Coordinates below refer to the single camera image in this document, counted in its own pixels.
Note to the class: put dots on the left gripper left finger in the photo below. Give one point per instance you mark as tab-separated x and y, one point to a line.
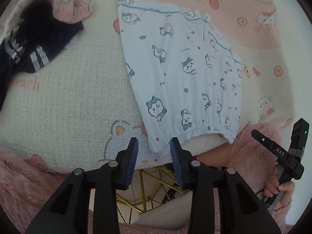
67	210

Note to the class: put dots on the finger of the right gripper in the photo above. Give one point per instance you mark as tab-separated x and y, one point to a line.
270	145

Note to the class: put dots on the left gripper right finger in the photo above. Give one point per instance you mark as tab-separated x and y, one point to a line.
240	209

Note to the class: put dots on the light blue cartoon pajama pants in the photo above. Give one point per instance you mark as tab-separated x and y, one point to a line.
184	76

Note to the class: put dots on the person's right hand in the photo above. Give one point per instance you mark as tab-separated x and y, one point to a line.
273	187

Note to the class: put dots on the pink fuzzy left sleeve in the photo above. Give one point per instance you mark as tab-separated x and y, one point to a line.
26	185

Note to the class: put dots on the pink Hello Kitty blanket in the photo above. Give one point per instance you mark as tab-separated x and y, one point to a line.
82	77

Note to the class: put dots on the navy striped garment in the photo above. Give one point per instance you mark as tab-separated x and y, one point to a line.
34	42

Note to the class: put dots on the gold wire stool frame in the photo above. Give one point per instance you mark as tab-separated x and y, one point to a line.
151	188

